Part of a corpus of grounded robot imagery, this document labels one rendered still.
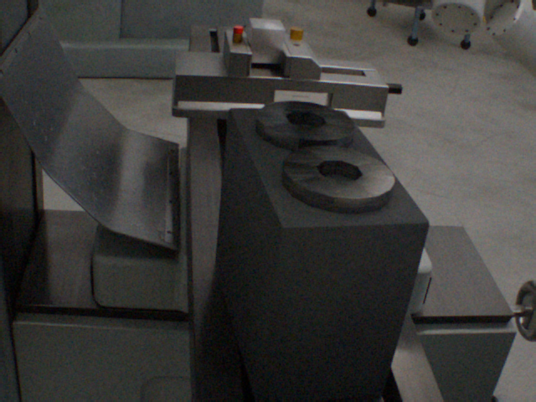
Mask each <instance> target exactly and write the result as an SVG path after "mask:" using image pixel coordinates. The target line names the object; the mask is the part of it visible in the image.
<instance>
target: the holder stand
mask: <svg viewBox="0 0 536 402"><path fill-rule="evenodd" d="M428 229H429V220H428V219H427V218H426V217H425V214H424V213H423V212H422V210H421V209H420V208H419V206H418V205H417V204H416V202H415V201H414V200H413V199H412V197H411V196H410V194H409V193H408V192H407V190H406V189H405V188H404V186H403V185H402V184H401V182H400V181H399V180H398V178H397V177H396V176H395V174H394V173H393V172H392V170H391V169H390V168H389V166H388V165H387V164H386V162H385V161H384V159H383V158H382V157H381V156H380V155H379V154H378V153H377V151H376V150H375V149H374V147H373V146H372V144H371V143H370V141H369V140H368V138H367V137H366V136H365V135H364V134H363V133H362V131H361V130H360V129H358V126H357V125H356V124H355V122H354V121H353V120H352V118H351V117H350V116H349V114H348V113H347V112H346V111H340V109H334V108H332V107H330V106H324V105H319V104H316V103H312V102H302V101H288V100H281V101H276V102H272V104H269V105H265V106H263V107H262V108H230V109H229V117H228V128H226V138H225V149H224V168H223V179H222V189H221V200H220V210H219V230H218V241H217V250H216V261H215V267H216V270H217V273H218V277H219V283H220V285H221V289H222V292H223V293H224V298H225V301H226V305H227V308H228V311H229V317H230V320H231V323H232V326H233V329H234V332H235V335H236V338H237V342H238V344H239V348H240V353H241V357H242V359H243V363H244V365H245V370H246V371H247V374H248V377H249V381H250V386H251V388H252V391H253V395H254V397H255V402H316V401H325V400H335V399H343V398H352V397H362V396H371V395H372V394H382V393H383V391H384V386H385V385H386V382H387V378H388V376H389V370H390V366H391V363H393V360H394V354H395V350H396V347H397V343H398V340H399V337H400V334H401V330H402V327H403V324H404V320H405V314H406V312H407V311H408V307H409V304H410V298H411V294H412V291H413V287H414V283H415V279H416V277H417V273H418V270H419V267H420V261H421V257H422V254H423V249H424V246H425V240H426V236H427V233H428Z"/></svg>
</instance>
